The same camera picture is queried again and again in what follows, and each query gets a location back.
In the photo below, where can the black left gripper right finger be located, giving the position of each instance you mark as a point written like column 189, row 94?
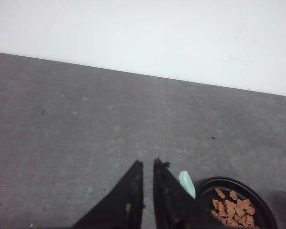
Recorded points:
column 174, row 208

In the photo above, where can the pile of brown beef cubes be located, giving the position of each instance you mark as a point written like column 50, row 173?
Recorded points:
column 231, row 211

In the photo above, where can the black pan with mint handle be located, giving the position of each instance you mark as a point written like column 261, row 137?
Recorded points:
column 204, row 194

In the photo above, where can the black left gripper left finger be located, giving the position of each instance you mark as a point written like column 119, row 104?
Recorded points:
column 122, row 208

